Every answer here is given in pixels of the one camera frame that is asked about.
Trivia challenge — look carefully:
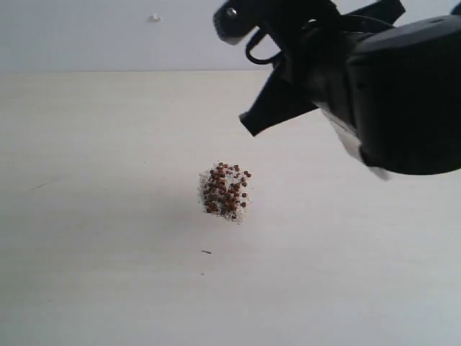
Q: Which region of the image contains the small white wall hook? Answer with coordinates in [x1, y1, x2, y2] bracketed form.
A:
[148, 14, 162, 23]

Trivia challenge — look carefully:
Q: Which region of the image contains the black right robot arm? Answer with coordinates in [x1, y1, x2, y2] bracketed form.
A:
[240, 1, 460, 176]

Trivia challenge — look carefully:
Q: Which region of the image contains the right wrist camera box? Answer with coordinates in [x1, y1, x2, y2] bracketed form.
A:
[212, 0, 339, 46]

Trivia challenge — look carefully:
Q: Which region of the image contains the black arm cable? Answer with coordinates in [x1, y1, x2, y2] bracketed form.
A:
[244, 14, 393, 66]

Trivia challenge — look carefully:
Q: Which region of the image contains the pile of grains and pellets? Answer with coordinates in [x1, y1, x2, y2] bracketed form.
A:
[197, 161, 253, 224]

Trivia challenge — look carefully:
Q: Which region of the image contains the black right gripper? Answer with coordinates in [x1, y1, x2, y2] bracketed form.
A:
[240, 1, 406, 136]

